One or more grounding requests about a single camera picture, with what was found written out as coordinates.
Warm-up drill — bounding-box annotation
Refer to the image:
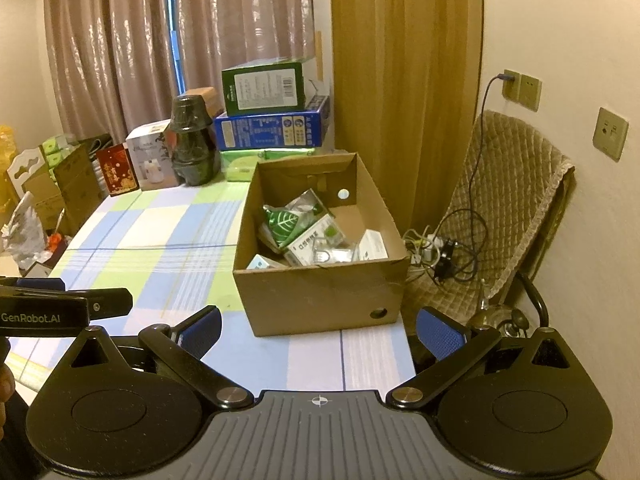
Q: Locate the blue carton box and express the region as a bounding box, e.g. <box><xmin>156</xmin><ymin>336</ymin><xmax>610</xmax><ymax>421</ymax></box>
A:
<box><xmin>214</xmin><ymin>96</ymin><xmax>331</xmax><ymax>151</ymax></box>

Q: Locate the quilted beige chair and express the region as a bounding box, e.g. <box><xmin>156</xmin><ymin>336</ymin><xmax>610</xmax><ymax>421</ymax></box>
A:
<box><xmin>400</xmin><ymin>110</ymin><xmax>575</xmax><ymax>335</ymax></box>

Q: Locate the wall power socket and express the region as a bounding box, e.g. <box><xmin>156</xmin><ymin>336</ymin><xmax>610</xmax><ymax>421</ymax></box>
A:
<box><xmin>500</xmin><ymin>70</ymin><xmax>542</xmax><ymax>112</ymax></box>

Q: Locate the clear plastic hook package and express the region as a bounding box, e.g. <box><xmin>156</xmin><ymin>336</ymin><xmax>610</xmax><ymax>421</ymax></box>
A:
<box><xmin>312</xmin><ymin>240</ymin><xmax>355</xmax><ymax>266</ymax></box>

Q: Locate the person's hand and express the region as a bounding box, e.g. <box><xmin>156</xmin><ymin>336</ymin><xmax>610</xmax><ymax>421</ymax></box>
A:
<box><xmin>0</xmin><ymin>362</ymin><xmax>15</xmax><ymax>439</ymax></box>

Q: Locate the white humidifier box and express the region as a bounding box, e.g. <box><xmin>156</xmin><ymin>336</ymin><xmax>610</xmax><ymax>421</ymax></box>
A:
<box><xmin>125</xmin><ymin>119</ymin><xmax>179</xmax><ymax>191</ymax></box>

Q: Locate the silver foil pouch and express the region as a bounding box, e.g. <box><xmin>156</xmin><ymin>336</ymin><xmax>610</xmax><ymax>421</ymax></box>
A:
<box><xmin>257</xmin><ymin>190</ymin><xmax>329</xmax><ymax>254</ymax></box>

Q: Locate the red greeting card box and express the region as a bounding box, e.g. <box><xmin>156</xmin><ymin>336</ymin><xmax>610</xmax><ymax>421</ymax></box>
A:
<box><xmin>96</xmin><ymin>144</ymin><xmax>139</xmax><ymax>196</ymax></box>

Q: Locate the pink curtain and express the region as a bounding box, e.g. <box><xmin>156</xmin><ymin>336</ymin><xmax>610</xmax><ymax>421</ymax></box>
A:
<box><xmin>43</xmin><ymin>0</ymin><xmax>314</xmax><ymax>142</ymax></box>

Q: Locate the white ointment box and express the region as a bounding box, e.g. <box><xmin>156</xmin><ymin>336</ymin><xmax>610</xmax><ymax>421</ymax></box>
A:
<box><xmin>284</xmin><ymin>214</ymin><xmax>346</xmax><ymax>266</ymax></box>

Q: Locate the green tissue pack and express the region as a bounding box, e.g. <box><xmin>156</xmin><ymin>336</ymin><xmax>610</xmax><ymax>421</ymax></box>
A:
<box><xmin>220</xmin><ymin>148</ymin><xmax>317</xmax><ymax>182</ymax></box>

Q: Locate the brown side cardboard box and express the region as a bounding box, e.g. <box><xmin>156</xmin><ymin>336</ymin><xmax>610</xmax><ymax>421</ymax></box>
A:
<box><xmin>24</xmin><ymin>146</ymin><xmax>103</xmax><ymax>236</ymax></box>

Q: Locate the dark wrapped pot stack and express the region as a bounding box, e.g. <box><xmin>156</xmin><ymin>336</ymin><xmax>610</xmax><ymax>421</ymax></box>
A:
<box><xmin>168</xmin><ymin>94</ymin><xmax>220</xmax><ymax>186</ymax></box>

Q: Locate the black charger cable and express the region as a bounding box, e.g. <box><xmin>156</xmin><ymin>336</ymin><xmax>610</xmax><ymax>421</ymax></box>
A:
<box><xmin>429</xmin><ymin>71</ymin><xmax>516</xmax><ymax>286</ymax></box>

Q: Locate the tan curtain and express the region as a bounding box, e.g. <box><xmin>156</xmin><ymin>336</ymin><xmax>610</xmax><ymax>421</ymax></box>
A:
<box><xmin>331</xmin><ymin>0</ymin><xmax>484</xmax><ymax>232</ymax></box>

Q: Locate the green white carton box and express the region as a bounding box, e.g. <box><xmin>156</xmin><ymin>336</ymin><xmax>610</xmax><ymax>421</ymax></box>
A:
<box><xmin>221</xmin><ymin>58</ymin><xmax>318</xmax><ymax>116</ymax></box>

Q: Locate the white power strip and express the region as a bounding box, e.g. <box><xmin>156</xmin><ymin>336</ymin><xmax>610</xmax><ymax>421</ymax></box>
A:
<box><xmin>402</xmin><ymin>226</ymin><xmax>445</xmax><ymax>268</ymax></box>

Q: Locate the white green medicine box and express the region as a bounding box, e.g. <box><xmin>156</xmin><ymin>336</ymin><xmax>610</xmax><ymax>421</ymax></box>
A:
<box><xmin>357</xmin><ymin>229</ymin><xmax>388</xmax><ymax>261</ymax></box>

